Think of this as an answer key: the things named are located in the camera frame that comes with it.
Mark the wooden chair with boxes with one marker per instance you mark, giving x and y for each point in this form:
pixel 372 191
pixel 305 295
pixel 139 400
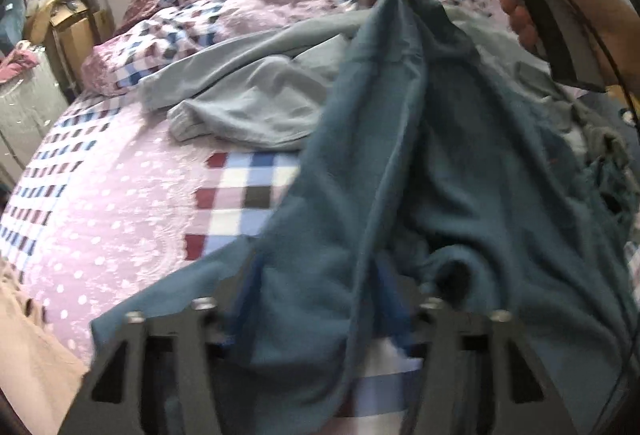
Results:
pixel 68 30

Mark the beige cloth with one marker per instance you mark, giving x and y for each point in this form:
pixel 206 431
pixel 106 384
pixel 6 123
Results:
pixel 39 376

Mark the person's right hand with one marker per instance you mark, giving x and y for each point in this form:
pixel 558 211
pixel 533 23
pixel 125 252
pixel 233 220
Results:
pixel 613 39

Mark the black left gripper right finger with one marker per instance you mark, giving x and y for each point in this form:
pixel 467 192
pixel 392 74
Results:
pixel 478 374

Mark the dark teal fleece garment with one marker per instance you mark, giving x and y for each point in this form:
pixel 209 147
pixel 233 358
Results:
pixel 490 211

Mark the white radiator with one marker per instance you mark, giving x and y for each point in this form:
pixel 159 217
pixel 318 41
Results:
pixel 30 104

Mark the light grey-blue garment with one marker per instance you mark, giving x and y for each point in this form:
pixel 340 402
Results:
pixel 353 79

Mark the pink cloth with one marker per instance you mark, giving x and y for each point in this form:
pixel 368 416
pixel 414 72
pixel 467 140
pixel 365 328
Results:
pixel 19 60

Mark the plaid purple bed sheet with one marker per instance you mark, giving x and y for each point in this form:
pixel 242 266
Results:
pixel 109 204

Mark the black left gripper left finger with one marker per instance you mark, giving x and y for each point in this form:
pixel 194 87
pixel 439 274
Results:
pixel 165 374

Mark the dark grey garment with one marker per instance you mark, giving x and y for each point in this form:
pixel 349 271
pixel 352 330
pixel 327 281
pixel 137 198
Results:
pixel 587 134

